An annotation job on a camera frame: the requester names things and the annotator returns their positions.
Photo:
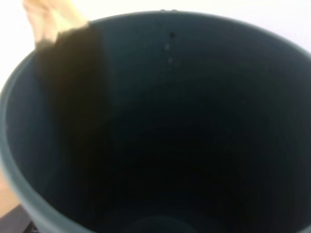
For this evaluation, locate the teal plastic cup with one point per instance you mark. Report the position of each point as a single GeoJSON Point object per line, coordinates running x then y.
{"type": "Point", "coordinates": [208, 130]}

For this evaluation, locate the translucent plastic drink bottle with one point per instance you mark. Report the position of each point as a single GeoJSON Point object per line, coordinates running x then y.
{"type": "Point", "coordinates": [50, 18]}

